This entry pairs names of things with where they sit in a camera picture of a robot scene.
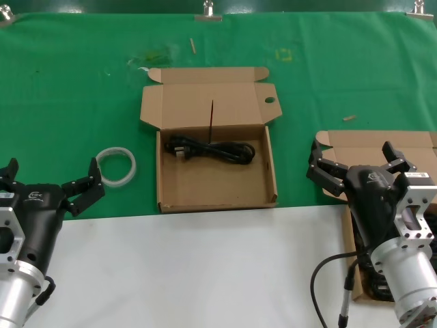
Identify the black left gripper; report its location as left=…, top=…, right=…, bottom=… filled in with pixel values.
left=0, top=156, right=106, bottom=274

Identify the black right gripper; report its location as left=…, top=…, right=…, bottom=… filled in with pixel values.
left=306, top=139, right=418, bottom=252

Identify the open cardboard box with hole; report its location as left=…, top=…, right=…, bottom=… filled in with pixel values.
left=139, top=66, right=283, bottom=215

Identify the translucent white tape roll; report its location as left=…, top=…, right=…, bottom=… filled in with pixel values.
left=95, top=146, right=138, bottom=188

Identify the green table mat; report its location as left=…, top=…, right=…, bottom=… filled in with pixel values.
left=0, top=12, right=437, bottom=223

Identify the silver metal binder clip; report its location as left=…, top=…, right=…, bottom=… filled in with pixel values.
left=405, top=0, right=437, bottom=20
left=0, top=5, right=16, bottom=28
left=194, top=0, right=223, bottom=23

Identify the silver left camera bracket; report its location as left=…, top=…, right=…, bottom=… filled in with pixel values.
left=0, top=204, right=27, bottom=266

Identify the silver camera bracket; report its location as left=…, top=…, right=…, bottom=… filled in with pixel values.
left=0, top=204, right=27, bottom=266
left=394, top=172, right=437, bottom=247

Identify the silver right camera bracket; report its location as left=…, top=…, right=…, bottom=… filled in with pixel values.
left=394, top=172, right=437, bottom=247

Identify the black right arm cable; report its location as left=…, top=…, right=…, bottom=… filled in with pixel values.
left=309, top=251, right=371, bottom=328

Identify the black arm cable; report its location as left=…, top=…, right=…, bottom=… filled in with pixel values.
left=33, top=275, right=57, bottom=307
left=309, top=251, right=371, bottom=328

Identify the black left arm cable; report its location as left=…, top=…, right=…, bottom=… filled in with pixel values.
left=33, top=275, right=57, bottom=307

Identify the cable with silver connector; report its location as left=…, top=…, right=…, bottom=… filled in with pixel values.
left=337, top=256, right=371, bottom=328

